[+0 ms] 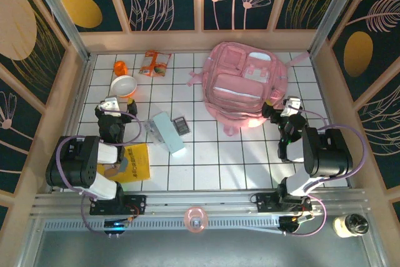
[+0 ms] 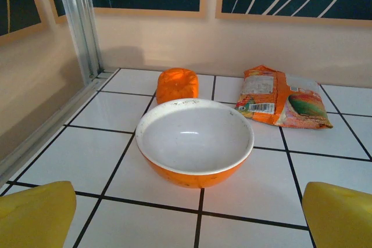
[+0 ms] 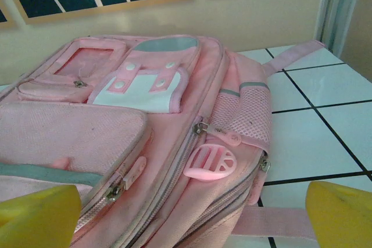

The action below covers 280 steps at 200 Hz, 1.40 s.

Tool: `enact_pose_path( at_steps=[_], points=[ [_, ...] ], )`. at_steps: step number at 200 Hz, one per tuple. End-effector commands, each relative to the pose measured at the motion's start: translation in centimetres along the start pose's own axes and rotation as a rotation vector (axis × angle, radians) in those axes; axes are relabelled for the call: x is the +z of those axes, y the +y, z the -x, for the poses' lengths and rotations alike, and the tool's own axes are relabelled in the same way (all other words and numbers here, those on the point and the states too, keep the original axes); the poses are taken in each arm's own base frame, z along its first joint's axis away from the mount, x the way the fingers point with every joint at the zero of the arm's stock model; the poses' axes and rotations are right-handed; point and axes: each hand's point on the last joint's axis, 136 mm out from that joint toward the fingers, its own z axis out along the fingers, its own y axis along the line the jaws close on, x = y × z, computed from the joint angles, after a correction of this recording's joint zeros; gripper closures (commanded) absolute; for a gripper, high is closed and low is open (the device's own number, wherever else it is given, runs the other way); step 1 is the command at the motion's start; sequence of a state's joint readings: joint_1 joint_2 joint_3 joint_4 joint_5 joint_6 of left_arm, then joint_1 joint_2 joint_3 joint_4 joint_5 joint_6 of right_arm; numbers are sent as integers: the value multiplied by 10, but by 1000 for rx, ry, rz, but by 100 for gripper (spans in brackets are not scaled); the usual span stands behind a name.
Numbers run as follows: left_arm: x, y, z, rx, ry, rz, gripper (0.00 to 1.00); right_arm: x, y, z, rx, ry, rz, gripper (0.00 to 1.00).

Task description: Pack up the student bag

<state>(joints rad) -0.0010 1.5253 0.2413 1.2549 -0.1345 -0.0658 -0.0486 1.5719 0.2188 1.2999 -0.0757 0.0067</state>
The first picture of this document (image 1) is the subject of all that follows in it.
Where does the clear plastic pouch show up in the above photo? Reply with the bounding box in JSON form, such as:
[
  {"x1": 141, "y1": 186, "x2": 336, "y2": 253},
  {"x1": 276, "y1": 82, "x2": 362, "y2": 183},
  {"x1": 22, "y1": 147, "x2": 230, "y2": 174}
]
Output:
[{"x1": 142, "y1": 119, "x2": 166, "y2": 146}]

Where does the pink backpack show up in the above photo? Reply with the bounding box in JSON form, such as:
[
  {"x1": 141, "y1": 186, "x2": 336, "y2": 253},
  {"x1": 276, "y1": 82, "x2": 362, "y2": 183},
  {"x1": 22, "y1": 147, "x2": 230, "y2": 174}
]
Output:
[{"x1": 186, "y1": 41, "x2": 310, "y2": 137}]

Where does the light blue pencil case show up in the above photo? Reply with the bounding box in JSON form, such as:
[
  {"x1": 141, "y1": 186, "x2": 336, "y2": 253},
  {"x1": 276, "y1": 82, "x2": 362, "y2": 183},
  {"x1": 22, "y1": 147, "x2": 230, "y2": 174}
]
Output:
[{"x1": 152, "y1": 111, "x2": 186, "y2": 156}]

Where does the yellow book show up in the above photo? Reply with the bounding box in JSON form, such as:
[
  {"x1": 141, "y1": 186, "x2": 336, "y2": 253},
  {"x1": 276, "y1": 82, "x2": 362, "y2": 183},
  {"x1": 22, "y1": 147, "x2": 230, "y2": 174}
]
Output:
[{"x1": 96, "y1": 143, "x2": 152, "y2": 184}]

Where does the black calculator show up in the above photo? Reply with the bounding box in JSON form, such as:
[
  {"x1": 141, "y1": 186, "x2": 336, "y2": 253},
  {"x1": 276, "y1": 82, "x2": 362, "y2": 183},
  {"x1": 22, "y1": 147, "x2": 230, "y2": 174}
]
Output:
[{"x1": 171, "y1": 116, "x2": 191, "y2": 138}]

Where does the orange snack bag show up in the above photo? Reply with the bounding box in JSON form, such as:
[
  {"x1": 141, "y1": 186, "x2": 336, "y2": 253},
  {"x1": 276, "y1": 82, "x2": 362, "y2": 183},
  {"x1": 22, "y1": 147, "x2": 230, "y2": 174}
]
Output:
[{"x1": 138, "y1": 49, "x2": 173, "y2": 79}]

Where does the white orange bowl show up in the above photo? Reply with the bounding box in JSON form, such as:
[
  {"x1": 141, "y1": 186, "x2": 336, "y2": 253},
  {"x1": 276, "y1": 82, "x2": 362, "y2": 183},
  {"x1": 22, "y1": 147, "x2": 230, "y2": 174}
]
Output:
[{"x1": 110, "y1": 74, "x2": 138, "y2": 99}]

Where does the small orange plastic cup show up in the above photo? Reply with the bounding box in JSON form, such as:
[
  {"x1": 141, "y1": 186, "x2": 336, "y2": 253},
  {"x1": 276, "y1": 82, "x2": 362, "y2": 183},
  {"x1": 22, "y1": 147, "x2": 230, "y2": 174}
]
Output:
[{"x1": 112, "y1": 60, "x2": 129, "y2": 76}]

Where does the black controller board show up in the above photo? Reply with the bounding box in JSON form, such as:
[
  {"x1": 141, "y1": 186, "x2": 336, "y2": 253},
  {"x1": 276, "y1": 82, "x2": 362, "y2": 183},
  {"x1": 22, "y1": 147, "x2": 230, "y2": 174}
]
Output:
[
  {"x1": 279, "y1": 215, "x2": 313, "y2": 236},
  {"x1": 104, "y1": 219, "x2": 131, "y2": 238}
]

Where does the white bottle black lid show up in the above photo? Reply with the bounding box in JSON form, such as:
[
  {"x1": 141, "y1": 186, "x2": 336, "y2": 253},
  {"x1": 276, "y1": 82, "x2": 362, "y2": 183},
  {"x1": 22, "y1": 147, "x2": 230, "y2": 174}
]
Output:
[{"x1": 332, "y1": 213, "x2": 369, "y2": 238}]

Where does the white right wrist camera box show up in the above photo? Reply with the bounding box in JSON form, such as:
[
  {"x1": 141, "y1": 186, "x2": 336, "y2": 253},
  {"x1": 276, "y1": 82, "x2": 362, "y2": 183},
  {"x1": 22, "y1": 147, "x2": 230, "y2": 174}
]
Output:
[{"x1": 282, "y1": 96, "x2": 303, "y2": 117}]

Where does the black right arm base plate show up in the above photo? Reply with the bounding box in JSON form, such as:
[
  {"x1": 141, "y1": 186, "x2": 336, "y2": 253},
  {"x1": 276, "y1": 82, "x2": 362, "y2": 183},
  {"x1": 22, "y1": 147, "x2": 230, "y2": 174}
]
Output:
[{"x1": 249, "y1": 192, "x2": 313, "y2": 214}]

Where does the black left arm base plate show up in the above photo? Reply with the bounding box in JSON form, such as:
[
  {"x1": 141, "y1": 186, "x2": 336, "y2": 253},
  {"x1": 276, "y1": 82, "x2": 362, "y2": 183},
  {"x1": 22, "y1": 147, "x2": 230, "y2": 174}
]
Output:
[{"x1": 89, "y1": 194, "x2": 148, "y2": 216}]

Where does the aluminium mounting rail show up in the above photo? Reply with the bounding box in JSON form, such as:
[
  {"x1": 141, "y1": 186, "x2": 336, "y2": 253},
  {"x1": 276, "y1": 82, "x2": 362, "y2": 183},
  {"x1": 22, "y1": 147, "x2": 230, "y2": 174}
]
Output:
[{"x1": 31, "y1": 188, "x2": 368, "y2": 218}]

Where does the grey slotted cable duct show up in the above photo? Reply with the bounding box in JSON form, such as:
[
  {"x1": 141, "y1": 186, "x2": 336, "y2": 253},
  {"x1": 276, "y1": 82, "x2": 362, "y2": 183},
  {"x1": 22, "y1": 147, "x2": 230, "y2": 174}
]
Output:
[{"x1": 43, "y1": 218, "x2": 282, "y2": 233}]

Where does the aluminium frame post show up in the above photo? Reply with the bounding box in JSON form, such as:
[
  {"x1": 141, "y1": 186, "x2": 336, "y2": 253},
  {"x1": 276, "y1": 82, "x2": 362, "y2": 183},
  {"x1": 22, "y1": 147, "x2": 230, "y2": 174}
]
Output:
[
  {"x1": 307, "y1": 0, "x2": 365, "y2": 58},
  {"x1": 26, "y1": 0, "x2": 92, "y2": 62}
]

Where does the pink tape ring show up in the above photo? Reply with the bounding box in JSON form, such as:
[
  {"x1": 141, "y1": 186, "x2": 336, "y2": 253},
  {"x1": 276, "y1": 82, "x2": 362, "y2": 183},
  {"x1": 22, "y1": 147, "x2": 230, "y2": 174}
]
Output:
[{"x1": 183, "y1": 206, "x2": 209, "y2": 234}]

